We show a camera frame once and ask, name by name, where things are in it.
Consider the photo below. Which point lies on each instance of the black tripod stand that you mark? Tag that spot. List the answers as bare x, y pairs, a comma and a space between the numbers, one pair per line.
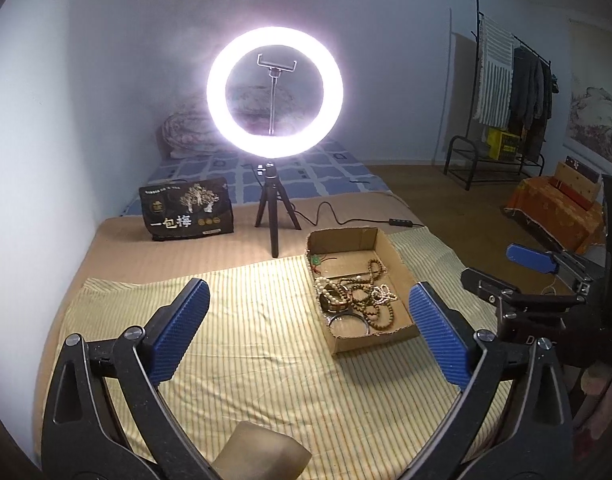
273, 210

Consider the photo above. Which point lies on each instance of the dark brown wide bangle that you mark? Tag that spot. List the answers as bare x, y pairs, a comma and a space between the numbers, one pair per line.
331, 300

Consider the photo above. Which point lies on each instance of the black printed snack bag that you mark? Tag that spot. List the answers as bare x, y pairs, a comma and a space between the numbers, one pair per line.
186, 210

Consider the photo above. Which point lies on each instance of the black metal rack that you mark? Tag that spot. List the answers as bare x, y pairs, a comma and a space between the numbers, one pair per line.
486, 160

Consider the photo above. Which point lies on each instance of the cardboard box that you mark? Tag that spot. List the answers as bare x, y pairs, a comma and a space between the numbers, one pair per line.
366, 342

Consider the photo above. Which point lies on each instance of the blue patterned bed sheet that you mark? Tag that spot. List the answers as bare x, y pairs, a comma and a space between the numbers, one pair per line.
331, 170

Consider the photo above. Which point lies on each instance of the black clothes rack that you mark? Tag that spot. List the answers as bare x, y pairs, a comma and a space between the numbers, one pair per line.
478, 60

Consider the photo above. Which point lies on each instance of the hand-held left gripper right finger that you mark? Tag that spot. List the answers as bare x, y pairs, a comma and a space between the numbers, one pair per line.
438, 330

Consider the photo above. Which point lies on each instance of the orange cloth covered table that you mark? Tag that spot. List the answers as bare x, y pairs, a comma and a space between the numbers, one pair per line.
551, 215

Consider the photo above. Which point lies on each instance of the tan and red box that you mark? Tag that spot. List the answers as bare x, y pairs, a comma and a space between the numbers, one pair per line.
578, 182

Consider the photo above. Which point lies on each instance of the dark hanging clothes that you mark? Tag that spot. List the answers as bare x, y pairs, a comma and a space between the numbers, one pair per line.
531, 90

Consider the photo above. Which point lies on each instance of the yellow striped cloth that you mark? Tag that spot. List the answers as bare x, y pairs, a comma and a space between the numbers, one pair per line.
266, 340

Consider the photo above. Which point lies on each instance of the striped hanging towel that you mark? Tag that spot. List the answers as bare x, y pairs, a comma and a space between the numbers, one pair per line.
493, 75

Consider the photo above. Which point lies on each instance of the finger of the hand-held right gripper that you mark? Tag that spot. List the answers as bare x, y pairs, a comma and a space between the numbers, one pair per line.
488, 284
531, 256

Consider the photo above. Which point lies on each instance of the landscape wall scroll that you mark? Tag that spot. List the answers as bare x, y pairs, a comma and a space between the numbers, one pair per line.
598, 110

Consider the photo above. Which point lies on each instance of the beige rounded object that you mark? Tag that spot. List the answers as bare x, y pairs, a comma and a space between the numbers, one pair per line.
261, 452

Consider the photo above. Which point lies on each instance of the rolled dark quilt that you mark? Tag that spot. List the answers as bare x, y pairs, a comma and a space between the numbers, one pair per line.
186, 135

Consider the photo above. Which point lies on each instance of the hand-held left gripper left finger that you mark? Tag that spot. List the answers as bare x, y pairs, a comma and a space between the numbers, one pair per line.
183, 330

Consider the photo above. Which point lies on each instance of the tan bed cover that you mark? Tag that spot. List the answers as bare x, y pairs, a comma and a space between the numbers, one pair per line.
136, 255

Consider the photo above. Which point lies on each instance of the yellow crate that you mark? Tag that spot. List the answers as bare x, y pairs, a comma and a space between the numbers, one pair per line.
503, 144

